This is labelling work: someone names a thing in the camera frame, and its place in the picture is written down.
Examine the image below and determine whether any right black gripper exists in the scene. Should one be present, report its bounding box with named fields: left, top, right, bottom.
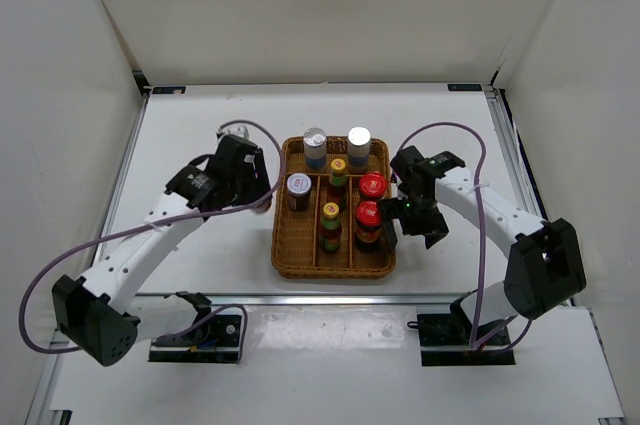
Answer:
left=376, top=193, right=449, bottom=255

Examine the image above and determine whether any red lid jar front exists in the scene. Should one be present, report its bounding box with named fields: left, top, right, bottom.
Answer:
left=355, top=201, right=382, bottom=252

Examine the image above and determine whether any red lid jar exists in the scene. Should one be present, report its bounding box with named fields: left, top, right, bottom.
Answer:
left=355, top=201, right=382, bottom=252
left=358, top=172, right=389, bottom=202

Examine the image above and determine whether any silver lid jar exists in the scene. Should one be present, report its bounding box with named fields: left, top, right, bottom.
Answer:
left=252, top=202, right=271, bottom=215
left=286, top=172, right=312, bottom=212

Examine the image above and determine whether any green cap sauce bottle front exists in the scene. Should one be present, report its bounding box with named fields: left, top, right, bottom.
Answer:
left=319, top=202, right=342, bottom=253

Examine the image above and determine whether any blue label shaker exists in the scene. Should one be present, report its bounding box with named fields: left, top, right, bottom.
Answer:
left=347, top=126, right=371, bottom=174
left=303, top=127, right=327, bottom=171

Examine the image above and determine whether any blue label shaker front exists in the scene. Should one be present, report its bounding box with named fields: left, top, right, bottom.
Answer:
left=347, top=126, right=371, bottom=174

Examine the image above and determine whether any silver lid jar front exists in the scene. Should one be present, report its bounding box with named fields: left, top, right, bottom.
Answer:
left=252, top=202, right=271, bottom=215

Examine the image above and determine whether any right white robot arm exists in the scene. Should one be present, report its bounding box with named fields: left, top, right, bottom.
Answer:
left=379, top=146, right=587, bottom=345

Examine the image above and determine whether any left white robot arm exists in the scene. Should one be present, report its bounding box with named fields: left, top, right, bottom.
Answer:
left=52, top=135, right=271, bottom=366

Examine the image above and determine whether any wicker divided tray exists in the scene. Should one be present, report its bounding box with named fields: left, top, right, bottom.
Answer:
left=271, top=136, right=396, bottom=279

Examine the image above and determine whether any blue label sticker left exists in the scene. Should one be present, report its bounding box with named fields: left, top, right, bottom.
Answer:
left=151, top=86, right=186, bottom=95

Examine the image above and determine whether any blue label sticker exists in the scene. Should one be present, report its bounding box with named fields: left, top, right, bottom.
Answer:
left=151, top=86, right=186, bottom=95
left=447, top=83, right=483, bottom=93

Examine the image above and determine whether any blue label sticker right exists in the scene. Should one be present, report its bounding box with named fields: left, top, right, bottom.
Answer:
left=447, top=83, right=483, bottom=93

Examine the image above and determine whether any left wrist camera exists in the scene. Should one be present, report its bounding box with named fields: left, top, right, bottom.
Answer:
left=216, top=124, right=249, bottom=140

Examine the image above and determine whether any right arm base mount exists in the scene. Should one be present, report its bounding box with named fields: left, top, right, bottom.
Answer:
left=407, top=300, right=516, bottom=367

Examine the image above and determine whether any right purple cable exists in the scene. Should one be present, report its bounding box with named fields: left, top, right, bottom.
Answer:
left=397, top=120, right=534, bottom=352

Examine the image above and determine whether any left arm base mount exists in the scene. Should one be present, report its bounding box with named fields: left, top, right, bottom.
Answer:
left=148, top=292, right=248, bottom=364

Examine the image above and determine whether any aluminium frame rail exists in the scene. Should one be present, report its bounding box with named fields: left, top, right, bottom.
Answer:
left=129, top=292, right=506, bottom=307

